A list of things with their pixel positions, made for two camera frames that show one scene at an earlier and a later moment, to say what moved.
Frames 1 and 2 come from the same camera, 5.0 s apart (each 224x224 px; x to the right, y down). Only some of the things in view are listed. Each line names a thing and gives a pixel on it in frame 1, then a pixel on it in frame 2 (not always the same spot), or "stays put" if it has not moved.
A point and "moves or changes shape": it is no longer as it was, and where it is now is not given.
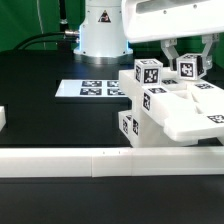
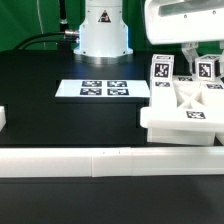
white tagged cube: [148, 71] moves or changes shape
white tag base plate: [90, 88] stays put
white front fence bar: [111, 162] stays put
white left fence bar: [2, 118] stays put
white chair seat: [178, 110] to [181, 136]
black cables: [63, 33] stays put
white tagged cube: [190, 67] moves or changes shape
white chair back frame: [131, 92] to [185, 103]
